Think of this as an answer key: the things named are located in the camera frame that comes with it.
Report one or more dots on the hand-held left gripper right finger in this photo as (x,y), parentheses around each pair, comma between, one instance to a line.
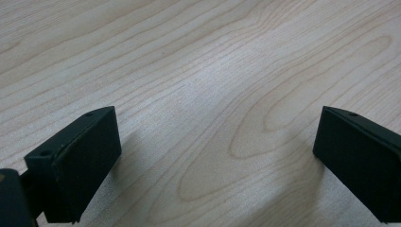
(359,165)

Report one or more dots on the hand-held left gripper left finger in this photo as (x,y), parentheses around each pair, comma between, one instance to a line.
(75,165)

